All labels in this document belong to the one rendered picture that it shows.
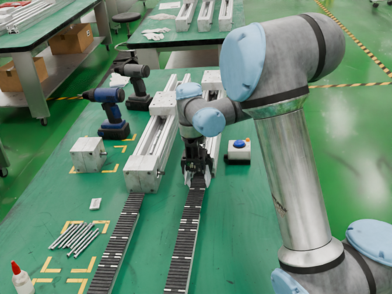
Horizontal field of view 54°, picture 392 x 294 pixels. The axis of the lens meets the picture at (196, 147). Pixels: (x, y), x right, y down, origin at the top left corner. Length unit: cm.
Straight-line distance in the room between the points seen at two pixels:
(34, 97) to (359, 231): 324
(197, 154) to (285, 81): 58
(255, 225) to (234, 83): 60
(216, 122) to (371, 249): 46
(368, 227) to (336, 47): 35
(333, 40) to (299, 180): 23
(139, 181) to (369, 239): 75
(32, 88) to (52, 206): 240
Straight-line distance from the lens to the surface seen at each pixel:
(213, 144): 135
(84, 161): 145
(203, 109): 98
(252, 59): 59
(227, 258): 105
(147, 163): 127
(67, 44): 510
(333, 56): 68
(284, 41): 63
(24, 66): 361
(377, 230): 81
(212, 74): 186
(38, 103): 371
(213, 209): 120
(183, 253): 103
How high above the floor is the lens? 156
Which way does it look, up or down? 31 degrees down
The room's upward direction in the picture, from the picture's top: 5 degrees counter-clockwise
